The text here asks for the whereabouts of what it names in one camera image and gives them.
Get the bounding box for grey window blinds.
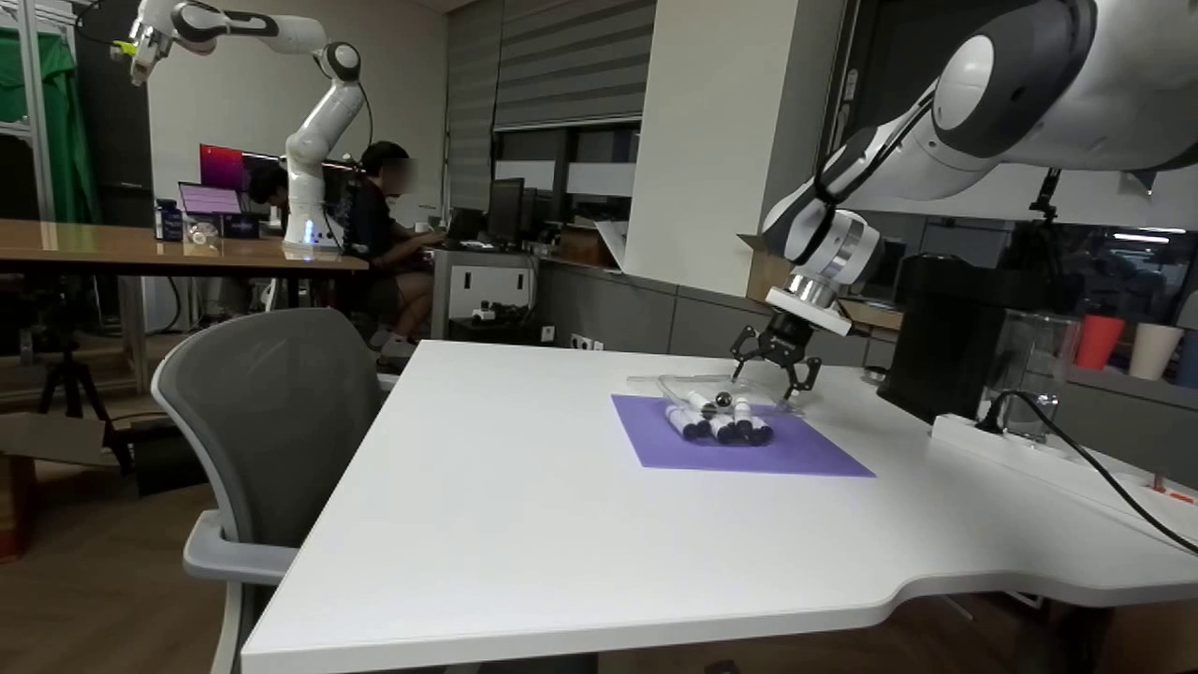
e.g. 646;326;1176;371
445;0;659;218

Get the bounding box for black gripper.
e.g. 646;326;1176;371
730;309;826;403

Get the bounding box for green curtain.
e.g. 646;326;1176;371
0;31;98;227

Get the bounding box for low wooden bench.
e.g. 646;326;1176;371
0;409;118;559

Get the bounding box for clear plastic hinged box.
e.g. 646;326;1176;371
622;366;816;449

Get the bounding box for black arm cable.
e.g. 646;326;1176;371
798;86;946;241

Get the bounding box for seated person black shirt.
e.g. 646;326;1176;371
337;137;453;347

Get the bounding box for white drawer cabinet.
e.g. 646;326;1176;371
426;247;541;339

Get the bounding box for white marker black cap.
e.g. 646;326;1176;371
707;413;751;449
686;385;742;418
664;399;712;447
730;392;778;449

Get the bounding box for black tripod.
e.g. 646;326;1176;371
33;278;116;424

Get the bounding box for long wooden table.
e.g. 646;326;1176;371
0;218;372;379

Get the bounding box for red cup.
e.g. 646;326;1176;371
1074;309;1126;374

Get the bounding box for black computer monitor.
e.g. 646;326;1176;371
481;176;532;254

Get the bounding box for black hanging mount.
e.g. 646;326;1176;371
1025;166;1068;223

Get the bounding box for purple mat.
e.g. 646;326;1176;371
607;390;874;480

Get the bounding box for laptop with pink screen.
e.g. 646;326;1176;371
174;180;247;219

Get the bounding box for white cup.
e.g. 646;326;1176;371
1126;318;1183;385

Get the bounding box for black power cable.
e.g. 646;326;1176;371
978;385;1198;559

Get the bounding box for grey mesh office chair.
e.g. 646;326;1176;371
144;306;389;674

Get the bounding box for open cardboard box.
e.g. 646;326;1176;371
742;227;800;309

